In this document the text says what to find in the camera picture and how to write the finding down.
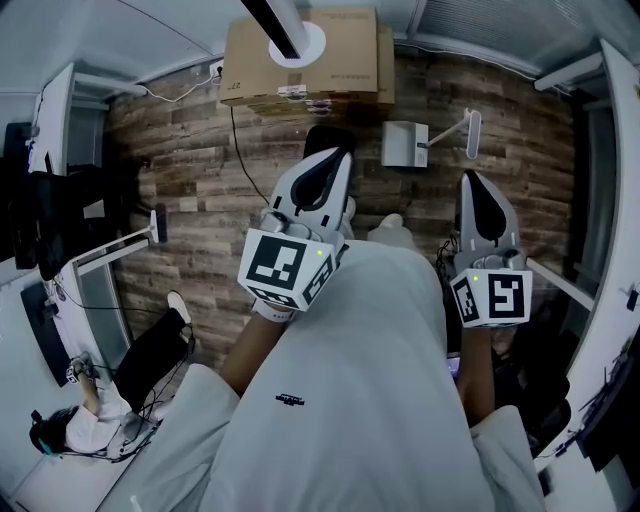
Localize white desk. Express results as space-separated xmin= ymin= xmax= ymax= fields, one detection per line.
xmin=0 ymin=234 xmax=154 ymax=512
xmin=524 ymin=37 xmax=640 ymax=474
xmin=34 ymin=62 xmax=149 ymax=176

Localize large flat cardboard box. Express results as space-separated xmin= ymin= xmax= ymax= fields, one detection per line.
xmin=219 ymin=7 xmax=380 ymax=107

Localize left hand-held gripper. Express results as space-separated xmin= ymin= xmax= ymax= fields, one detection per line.
xmin=237 ymin=148 xmax=355 ymax=312

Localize black monitor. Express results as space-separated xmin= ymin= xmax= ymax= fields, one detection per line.
xmin=4 ymin=122 xmax=39 ymax=271

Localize white broom dark bristles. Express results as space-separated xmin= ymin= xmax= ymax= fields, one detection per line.
xmin=104 ymin=202 xmax=169 ymax=251

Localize white dustpan with long handle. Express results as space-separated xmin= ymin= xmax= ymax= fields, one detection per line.
xmin=380 ymin=108 xmax=484 ymax=170

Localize white pole stand round base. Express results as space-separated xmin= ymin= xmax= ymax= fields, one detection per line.
xmin=239 ymin=0 xmax=327 ymax=69

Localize black office chair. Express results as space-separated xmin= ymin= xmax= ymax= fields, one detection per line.
xmin=27 ymin=162 xmax=144 ymax=281
xmin=439 ymin=319 xmax=571 ymax=451

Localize person's left forearm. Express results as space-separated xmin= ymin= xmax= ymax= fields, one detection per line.
xmin=219 ymin=312 xmax=291 ymax=399

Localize black floor cable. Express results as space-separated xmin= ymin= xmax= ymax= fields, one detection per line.
xmin=229 ymin=105 xmax=272 ymax=206

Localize white smartwatch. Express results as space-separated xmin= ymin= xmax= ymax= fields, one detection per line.
xmin=252 ymin=298 xmax=296 ymax=326

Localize person's light grey trousers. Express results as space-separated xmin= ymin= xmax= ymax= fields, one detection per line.
xmin=367 ymin=223 xmax=416 ymax=251

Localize white cable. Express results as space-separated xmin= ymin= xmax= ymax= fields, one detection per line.
xmin=142 ymin=64 xmax=221 ymax=104

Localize person's right forearm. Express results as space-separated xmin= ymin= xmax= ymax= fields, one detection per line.
xmin=457 ymin=324 xmax=496 ymax=426

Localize black desk mat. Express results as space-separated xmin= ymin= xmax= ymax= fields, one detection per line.
xmin=19 ymin=282 xmax=71 ymax=389

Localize black waste bin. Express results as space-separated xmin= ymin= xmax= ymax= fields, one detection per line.
xmin=303 ymin=125 xmax=357 ymax=161

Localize person's light grey shirt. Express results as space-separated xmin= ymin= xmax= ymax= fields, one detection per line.
xmin=114 ymin=239 xmax=549 ymax=512

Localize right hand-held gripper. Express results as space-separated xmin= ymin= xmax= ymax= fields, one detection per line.
xmin=449 ymin=170 xmax=534 ymax=329

